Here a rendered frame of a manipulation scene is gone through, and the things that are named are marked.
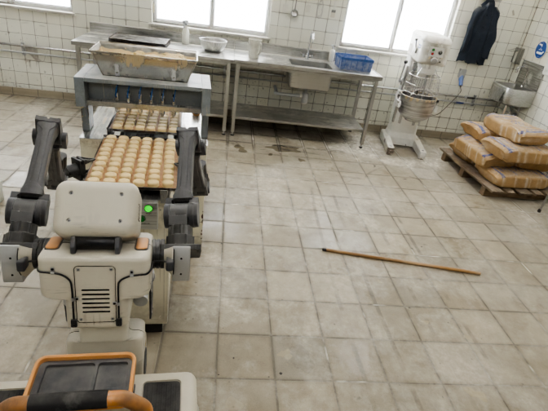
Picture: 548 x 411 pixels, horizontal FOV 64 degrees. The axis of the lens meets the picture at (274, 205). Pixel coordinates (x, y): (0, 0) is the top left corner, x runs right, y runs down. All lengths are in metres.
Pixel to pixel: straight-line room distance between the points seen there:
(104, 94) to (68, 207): 1.53
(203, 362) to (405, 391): 1.05
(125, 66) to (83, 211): 1.49
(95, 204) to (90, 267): 0.16
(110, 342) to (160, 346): 1.04
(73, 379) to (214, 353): 1.33
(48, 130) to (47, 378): 0.79
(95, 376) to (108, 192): 0.45
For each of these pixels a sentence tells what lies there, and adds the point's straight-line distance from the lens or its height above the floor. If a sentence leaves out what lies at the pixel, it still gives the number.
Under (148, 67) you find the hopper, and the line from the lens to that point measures 2.58.
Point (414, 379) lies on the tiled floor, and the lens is 2.61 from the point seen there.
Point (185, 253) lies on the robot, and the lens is 1.26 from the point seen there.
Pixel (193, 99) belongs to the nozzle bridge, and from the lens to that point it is 2.64.
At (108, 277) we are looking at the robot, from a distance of 1.23.
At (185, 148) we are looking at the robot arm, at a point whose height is 1.24.
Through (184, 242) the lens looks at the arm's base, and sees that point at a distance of 1.29.
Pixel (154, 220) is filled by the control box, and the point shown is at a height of 0.75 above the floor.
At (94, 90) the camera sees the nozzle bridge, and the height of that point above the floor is 1.09.
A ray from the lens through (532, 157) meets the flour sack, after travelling 5.17.
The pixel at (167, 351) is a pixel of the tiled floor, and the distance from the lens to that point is 2.46.
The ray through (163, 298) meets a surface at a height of 0.27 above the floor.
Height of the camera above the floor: 1.82
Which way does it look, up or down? 28 degrees down
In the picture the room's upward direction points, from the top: 8 degrees clockwise
